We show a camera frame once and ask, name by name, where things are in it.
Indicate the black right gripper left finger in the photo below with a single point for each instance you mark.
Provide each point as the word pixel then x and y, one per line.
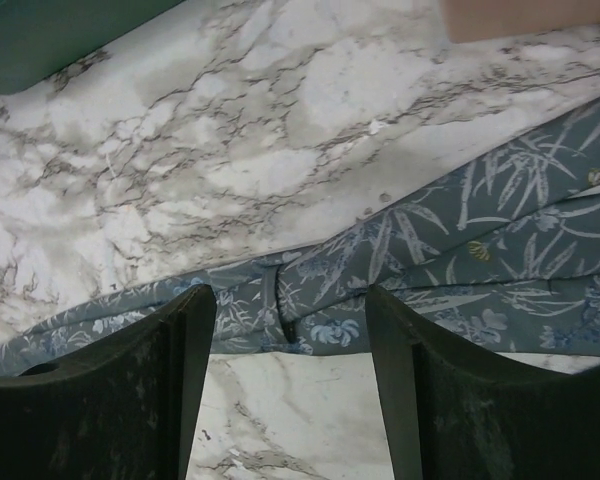
pixel 123 407

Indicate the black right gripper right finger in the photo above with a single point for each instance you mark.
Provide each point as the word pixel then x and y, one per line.
pixel 455 410

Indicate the grey blue floral tie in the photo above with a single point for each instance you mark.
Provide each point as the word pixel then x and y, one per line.
pixel 504 252

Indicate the green compartment tray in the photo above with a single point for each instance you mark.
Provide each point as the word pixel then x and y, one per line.
pixel 41 37

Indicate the orange file organizer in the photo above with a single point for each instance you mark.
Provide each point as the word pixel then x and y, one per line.
pixel 474 20

